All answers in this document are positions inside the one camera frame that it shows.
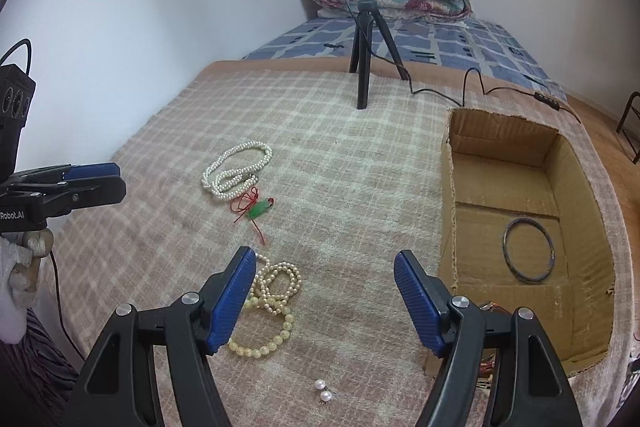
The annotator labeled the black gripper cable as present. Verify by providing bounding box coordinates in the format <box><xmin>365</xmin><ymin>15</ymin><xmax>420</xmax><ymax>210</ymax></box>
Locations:
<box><xmin>47</xmin><ymin>249</ymin><xmax>87</xmax><ymax>360</ymax></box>

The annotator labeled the cardboard box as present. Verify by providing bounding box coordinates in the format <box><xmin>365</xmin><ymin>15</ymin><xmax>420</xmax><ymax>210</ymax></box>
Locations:
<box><xmin>425</xmin><ymin>107</ymin><xmax>618</xmax><ymax>378</ymax></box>

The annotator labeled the black tripod stand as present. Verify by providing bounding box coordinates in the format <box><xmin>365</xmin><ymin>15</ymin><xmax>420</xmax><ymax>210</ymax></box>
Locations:
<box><xmin>348</xmin><ymin>0</ymin><xmax>408</xmax><ymax>110</ymax></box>

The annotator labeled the blue patterned bed sheet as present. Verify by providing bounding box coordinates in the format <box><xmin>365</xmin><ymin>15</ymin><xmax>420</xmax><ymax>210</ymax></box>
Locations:
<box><xmin>241</xmin><ymin>16</ymin><xmax>568</xmax><ymax>102</ymax></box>

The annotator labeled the green pendant with red cord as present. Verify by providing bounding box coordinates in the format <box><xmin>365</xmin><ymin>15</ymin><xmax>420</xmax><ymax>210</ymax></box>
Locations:
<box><xmin>231</xmin><ymin>187</ymin><xmax>275</xmax><ymax>245</ymax></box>

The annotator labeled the cream small bead necklace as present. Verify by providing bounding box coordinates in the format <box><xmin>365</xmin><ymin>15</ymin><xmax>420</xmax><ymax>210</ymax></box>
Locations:
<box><xmin>248</xmin><ymin>252</ymin><xmax>303</xmax><ymax>315</ymax></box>

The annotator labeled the cream large bead bracelet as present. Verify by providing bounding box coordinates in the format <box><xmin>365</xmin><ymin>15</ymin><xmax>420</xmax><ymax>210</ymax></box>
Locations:
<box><xmin>227</xmin><ymin>307</ymin><xmax>296</xmax><ymax>360</ymax></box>

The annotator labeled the white pearl necklace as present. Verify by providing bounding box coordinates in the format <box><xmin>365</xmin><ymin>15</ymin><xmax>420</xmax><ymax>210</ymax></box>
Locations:
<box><xmin>201</xmin><ymin>140</ymin><xmax>273</xmax><ymax>201</ymax></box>

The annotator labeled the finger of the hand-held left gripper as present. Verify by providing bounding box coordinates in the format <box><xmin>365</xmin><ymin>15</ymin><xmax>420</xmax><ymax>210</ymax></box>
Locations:
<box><xmin>10</xmin><ymin>163</ymin><xmax>121</xmax><ymax>188</ymax></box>
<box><xmin>15</xmin><ymin>177</ymin><xmax>127</xmax><ymax>214</ymax></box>

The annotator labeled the striped grey cloth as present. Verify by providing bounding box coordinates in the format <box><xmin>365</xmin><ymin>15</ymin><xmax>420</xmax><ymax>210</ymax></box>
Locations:
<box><xmin>0</xmin><ymin>307</ymin><xmax>83</xmax><ymax>427</ymax></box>

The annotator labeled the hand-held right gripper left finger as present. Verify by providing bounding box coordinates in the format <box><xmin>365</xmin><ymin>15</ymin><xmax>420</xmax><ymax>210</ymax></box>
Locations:
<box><xmin>55</xmin><ymin>246</ymin><xmax>258</xmax><ymax>427</ymax></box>

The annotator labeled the dark metal bangle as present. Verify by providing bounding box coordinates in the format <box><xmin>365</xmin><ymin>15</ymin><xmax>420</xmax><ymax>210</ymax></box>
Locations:
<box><xmin>502</xmin><ymin>217</ymin><xmax>557</xmax><ymax>283</ymax></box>

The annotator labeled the person's left hand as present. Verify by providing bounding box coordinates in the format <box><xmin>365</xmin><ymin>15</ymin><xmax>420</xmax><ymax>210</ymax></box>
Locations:
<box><xmin>0</xmin><ymin>227</ymin><xmax>55</xmax><ymax>344</ymax></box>

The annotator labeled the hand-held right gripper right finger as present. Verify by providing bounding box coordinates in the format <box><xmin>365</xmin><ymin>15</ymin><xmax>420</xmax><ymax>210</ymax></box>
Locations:
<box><xmin>394</xmin><ymin>250</ymin><xmax>586</xmax><ymax>427</ymax></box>

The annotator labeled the short black cable loop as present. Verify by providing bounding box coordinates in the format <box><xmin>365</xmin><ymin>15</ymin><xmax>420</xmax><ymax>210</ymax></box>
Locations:
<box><xmin>0</xmin><ymin>39</ymin><xmax>35</xmax><ymax>80</ymax></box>

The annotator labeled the black metal rack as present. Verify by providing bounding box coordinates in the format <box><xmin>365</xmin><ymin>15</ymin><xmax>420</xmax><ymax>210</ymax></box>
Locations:
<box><xmin>616</xmin><ymin>91</ymin><xmax>640</xmax><ymax>165</ymax></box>

